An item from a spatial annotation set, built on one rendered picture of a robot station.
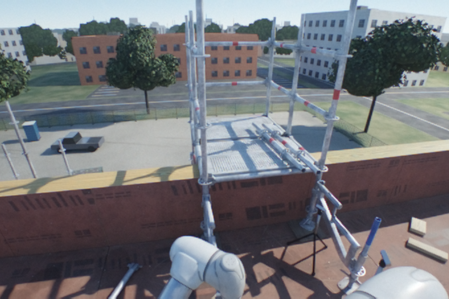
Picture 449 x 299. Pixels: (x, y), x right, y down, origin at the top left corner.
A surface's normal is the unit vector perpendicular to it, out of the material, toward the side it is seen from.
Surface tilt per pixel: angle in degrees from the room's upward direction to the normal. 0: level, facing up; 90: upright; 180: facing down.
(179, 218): 90
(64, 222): 90
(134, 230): 90
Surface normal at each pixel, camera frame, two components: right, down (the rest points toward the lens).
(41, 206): 0.19, 0.44
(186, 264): -0.27, -0.53
